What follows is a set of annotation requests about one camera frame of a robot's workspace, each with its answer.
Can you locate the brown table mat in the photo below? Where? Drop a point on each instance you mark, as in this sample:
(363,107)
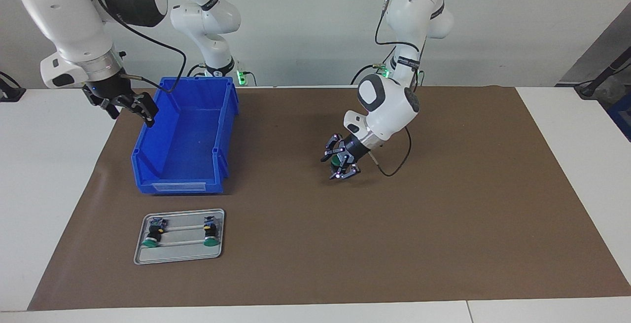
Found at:
(394,239)

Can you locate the green lit base connector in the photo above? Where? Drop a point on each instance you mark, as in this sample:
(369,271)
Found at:
(242,77)
(382,72)

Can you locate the black clamp object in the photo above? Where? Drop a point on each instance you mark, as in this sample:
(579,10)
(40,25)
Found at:
(10,91)

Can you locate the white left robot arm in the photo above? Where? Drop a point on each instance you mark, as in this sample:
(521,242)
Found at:
(389,106)

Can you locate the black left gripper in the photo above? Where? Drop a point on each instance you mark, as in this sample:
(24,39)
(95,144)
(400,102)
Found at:
(356,149)

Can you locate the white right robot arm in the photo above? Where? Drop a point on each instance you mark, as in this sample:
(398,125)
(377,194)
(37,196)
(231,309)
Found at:
(64,22)

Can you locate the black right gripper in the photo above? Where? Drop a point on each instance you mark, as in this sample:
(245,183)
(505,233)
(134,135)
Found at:
(108,91)

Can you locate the black pole stand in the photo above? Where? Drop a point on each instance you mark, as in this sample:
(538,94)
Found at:
(601,74)

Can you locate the blue plastic storage bin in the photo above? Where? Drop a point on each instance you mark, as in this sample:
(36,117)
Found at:
(192,135)

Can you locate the silver metal tray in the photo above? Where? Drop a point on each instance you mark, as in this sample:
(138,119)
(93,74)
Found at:
(182,256)

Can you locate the thin metal tray rod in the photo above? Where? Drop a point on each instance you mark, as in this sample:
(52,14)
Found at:
(182,243)
(185,227)

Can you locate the blue crate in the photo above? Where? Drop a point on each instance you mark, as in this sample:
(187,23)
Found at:
(622,116)

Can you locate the green push button switch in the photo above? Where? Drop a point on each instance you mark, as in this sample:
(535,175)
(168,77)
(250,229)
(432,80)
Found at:
(211,232)
(154,234)
(337,161)

